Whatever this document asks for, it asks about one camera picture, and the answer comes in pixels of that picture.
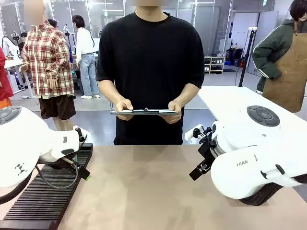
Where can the white table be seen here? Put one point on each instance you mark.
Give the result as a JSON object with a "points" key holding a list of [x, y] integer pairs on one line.
{"points": [[227, 100]]}

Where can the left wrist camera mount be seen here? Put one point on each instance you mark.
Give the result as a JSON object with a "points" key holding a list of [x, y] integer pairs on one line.
{"points": [[78, 132]]}

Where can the white desk with clutter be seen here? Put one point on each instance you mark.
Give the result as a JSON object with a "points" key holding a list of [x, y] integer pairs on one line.
{"points": [[12, 63]]}

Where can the person's right forearm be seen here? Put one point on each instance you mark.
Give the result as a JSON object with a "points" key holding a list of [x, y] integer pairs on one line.
{"points": [[111, 93]]}

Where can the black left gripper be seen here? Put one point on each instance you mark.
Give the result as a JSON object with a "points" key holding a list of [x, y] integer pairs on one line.
{"points": [[60, 164]]}

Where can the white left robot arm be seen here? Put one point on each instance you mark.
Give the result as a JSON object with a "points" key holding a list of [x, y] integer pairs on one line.
{"points": [[21, 141]]}

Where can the person in brown apron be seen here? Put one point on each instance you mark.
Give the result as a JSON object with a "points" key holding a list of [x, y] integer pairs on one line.
{"points": [[285, 72]]}

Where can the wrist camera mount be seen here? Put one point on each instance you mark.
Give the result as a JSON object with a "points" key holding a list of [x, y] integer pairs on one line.
{"points": [[195, 133], [78, 132]]}

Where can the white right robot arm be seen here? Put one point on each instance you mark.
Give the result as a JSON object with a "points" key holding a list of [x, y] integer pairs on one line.
{"points": [[239, 177]]}

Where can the thin dark clipboard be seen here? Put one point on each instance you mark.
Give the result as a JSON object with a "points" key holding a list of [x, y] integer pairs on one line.
{"points": [[144, 113]]}

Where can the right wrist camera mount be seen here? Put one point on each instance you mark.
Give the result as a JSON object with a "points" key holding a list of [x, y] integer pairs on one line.
{"points": [[195, 133]]}

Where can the person in white shirt jeans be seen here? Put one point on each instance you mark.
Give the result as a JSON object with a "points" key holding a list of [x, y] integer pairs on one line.
{"points": [[86, 52]]}

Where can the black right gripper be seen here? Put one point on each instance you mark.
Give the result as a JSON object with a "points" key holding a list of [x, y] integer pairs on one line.
{"points": [[208, 151]]}

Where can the person's right hand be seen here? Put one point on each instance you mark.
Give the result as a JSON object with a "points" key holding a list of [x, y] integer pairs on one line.
{"points": [[123, 107]]}

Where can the black slotted PCB rack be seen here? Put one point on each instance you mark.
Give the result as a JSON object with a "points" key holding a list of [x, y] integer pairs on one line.
{"points": [[48, 203]]}

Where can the black tripod pole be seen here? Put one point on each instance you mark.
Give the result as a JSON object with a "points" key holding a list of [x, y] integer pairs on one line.
{"points": [[247, 52]]}

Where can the person in black T-shirt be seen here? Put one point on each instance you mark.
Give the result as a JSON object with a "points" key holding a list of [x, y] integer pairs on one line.
{"points": [[151, 60]]}

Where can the low white shoe shelf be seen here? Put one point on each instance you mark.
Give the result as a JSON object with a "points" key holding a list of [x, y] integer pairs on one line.
{"points": [[214, 64]]}

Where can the black bags pile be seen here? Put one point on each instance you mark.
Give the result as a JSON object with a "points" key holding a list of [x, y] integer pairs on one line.
{"points": [[233, 56]]}

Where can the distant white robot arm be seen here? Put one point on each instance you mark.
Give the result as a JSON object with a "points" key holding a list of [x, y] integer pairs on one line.
{"points": [[9, 44]]}

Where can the mannequin in red jacket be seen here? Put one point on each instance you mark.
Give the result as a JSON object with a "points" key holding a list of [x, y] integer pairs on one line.
{"points": [[4, 81]]}

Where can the person's left hand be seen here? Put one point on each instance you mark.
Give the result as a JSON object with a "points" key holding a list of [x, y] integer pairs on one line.
{"points": [[173, 109]]}

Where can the mannequin in plaid shirt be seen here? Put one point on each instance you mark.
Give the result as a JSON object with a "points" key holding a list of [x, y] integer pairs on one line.
{"points": [[48, 62]]}

